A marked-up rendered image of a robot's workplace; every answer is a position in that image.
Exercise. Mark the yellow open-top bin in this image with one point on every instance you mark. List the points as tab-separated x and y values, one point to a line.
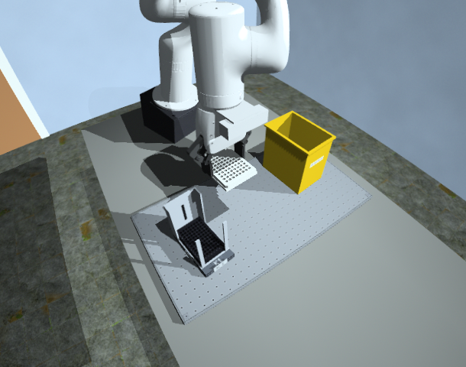
290	151

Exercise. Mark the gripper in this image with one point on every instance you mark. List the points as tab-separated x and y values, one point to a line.
208	137

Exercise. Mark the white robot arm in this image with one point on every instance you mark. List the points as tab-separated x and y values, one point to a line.
223	50

